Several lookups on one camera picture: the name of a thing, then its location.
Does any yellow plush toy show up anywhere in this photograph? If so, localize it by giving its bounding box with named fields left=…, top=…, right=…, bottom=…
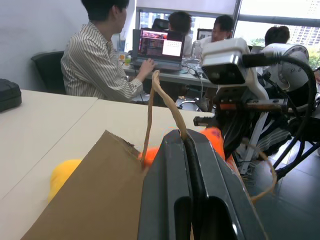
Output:
left=48, top=159, right=83, bottom=204

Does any black chair headrest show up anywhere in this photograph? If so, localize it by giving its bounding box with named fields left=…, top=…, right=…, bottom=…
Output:
left=151, top=18, right=171, bottom=31

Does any black metal stand frame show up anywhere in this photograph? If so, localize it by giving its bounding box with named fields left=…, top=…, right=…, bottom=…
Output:
left=271, top=136, right=320, bottom=181

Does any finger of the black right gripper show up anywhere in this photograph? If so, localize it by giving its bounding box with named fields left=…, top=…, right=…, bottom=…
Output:
left=192, top=115, right=221, bottom=127
left=221, top=119, right=253, bottom=161

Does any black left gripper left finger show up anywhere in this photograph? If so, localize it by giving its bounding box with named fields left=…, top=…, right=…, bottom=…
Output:
left=136, top=129, right=194, bottom=240

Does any orange plush toy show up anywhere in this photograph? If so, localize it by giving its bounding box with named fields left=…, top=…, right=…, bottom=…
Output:
left=138, top=126, right=236, bottom=169

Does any black office chair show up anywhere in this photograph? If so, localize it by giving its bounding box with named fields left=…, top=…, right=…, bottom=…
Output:
left=30, top=50, right=67, bottom=95

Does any open black laptop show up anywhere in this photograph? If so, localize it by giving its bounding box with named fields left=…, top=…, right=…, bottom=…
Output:
left=129, top=27, right=187, bottom=72

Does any person in white shirt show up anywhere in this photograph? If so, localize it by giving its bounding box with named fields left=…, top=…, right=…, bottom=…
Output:
left=199, top=14, right=236, bottom=49

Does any dark-haired person by window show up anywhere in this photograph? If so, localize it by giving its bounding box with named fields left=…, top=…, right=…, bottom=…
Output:
left=264, top=25, right=291, bottom=48

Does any brown paper bag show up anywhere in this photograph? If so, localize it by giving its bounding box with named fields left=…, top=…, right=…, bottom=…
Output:
left=21, top=69, right=279, bottom=240

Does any person in striped shirt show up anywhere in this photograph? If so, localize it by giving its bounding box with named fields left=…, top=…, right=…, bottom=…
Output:
left=60, top=0, right=158, bottom=103

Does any grey office desk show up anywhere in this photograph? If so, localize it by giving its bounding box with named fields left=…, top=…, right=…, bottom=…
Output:
left=123, top=62, right=219, bottom=89

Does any black zippered case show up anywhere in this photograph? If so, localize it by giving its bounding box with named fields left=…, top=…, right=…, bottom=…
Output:
left=0, top=78, right=23, bottom=113

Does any dark desktop monitor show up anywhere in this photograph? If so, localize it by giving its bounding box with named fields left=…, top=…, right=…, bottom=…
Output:
left=196, top=28, right=214, bottom=41

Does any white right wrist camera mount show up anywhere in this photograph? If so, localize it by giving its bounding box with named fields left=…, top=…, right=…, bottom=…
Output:
left=200, top=37, right=270, bottom=102

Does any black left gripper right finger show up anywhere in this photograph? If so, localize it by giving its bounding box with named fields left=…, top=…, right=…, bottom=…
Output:
left=185, top=129, right=266, bottom=240

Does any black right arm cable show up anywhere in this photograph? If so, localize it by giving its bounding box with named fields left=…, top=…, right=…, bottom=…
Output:
left=241, top=53, right=318, bottom=151

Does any dark-haired person facing away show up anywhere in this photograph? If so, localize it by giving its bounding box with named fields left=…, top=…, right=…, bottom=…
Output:
left=166, top=10, right=194, bottom=56

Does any clear plastic water bottle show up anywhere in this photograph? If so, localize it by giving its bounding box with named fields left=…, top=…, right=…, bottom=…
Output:
left=190, top=39, right=203, bottom=60

